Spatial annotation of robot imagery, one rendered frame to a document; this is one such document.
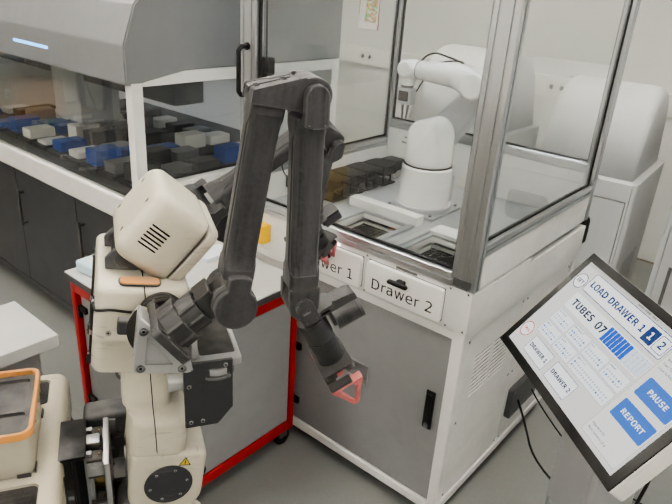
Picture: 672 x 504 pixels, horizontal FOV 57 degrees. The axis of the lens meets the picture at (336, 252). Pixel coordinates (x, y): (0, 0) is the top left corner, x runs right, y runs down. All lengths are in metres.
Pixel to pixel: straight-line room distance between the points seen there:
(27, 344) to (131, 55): 1.08
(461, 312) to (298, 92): 1.09
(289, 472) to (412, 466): 0.51
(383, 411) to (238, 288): 1.32
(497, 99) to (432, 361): 0.86
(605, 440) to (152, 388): 0.91
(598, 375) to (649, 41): 3.69
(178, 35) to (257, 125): 1.58
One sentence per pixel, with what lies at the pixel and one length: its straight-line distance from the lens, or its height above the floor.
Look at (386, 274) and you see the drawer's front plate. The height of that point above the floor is 0.91.
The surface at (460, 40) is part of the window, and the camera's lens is 1.78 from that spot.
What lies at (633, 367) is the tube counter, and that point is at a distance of 1.38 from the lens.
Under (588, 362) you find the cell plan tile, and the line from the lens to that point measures 1.44.
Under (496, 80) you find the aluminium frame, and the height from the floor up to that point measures 1.55.
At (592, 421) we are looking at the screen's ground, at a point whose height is 1.00.
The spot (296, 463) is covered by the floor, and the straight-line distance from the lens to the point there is 2.61.
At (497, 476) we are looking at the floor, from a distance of 2.70.
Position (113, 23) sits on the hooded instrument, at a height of 1.57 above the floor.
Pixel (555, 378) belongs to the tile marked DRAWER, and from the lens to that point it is 1.47.
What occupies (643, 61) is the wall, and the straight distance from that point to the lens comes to 4.90.
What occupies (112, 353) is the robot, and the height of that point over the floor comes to 1.06.
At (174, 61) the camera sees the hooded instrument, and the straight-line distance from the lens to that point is 2.55.
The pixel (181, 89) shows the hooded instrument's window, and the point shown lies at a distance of 2.61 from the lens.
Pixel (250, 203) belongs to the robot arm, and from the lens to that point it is 1.04.
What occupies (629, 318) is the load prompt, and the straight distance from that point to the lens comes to 1.46.
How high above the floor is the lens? 1.77
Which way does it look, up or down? 24 degrees down
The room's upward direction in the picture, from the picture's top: 4 degrees clockwise
